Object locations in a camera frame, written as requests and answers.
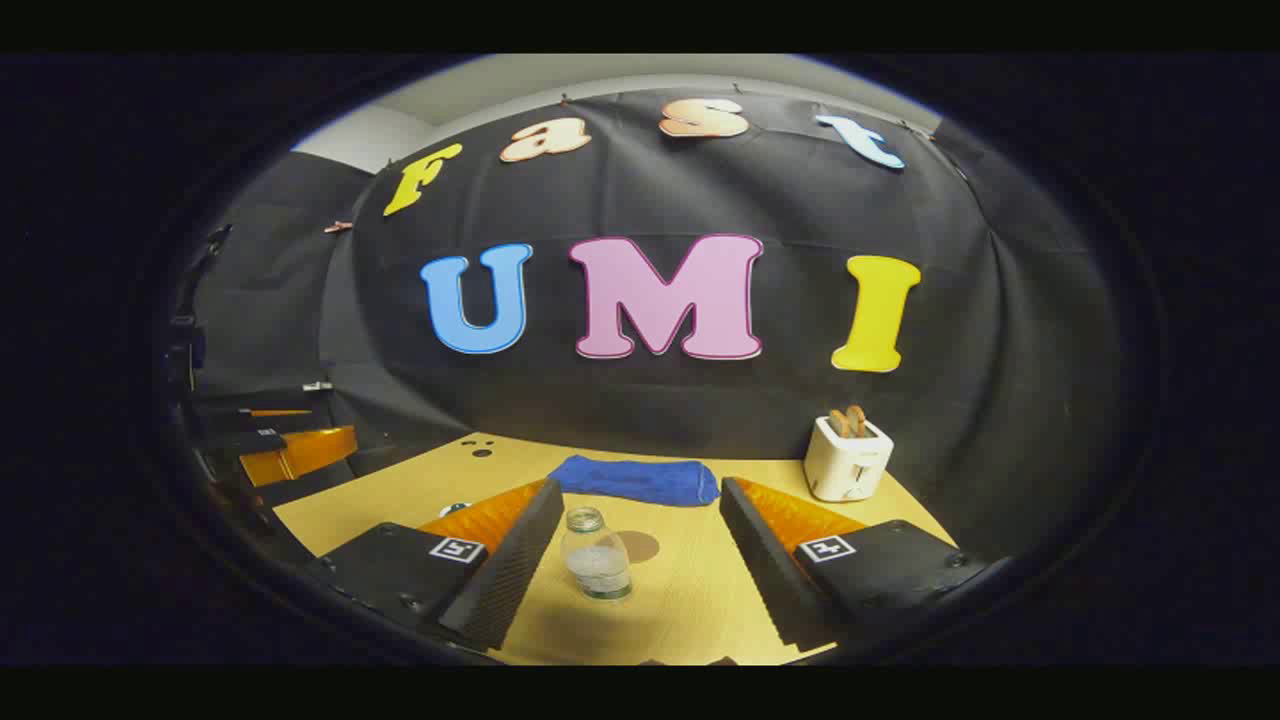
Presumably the blue towel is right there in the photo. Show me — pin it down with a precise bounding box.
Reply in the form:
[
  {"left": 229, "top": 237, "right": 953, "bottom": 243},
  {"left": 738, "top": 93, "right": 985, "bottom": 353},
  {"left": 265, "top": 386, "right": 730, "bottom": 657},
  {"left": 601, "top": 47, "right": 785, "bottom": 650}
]
[{"left": 547, "top": 455, "right": 721, "bottom": 507}]

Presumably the clear plastic water bottle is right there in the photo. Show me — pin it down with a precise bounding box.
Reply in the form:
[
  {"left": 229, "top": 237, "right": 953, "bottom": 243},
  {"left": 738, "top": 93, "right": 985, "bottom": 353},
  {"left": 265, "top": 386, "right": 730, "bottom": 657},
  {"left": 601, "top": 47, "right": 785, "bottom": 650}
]
[{"left": 560, "top": 506, "right": 634, "bottom": 601}]

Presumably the white toaster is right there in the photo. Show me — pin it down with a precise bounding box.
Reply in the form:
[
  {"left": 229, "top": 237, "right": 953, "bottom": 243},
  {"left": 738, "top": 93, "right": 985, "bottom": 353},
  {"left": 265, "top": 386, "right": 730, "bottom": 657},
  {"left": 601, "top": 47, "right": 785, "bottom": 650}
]
[{"left": 803, "top": 415, "right": 895, "bottom": 503}]

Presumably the black backdrop cloth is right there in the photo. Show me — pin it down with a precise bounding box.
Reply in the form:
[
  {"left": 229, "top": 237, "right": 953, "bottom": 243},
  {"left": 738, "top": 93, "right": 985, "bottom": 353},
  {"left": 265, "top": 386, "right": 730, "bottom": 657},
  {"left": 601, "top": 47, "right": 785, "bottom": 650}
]
[{"left": 185, "top": 85, "right": 1121, "bottom": 541}]

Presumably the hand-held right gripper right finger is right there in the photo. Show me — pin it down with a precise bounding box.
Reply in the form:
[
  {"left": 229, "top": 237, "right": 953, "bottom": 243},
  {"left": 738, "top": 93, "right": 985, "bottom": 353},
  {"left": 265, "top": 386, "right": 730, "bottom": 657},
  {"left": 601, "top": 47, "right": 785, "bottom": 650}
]
[{"left": 718, "top": 476, "right": 1011, "bottom": 656}]

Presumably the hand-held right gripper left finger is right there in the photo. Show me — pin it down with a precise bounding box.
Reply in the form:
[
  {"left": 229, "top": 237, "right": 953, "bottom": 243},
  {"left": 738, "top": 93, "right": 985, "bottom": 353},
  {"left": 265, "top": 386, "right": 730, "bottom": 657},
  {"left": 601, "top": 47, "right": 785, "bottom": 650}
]
[{"left": 300, "top": 478, "right": 566, "bottom": 656}]

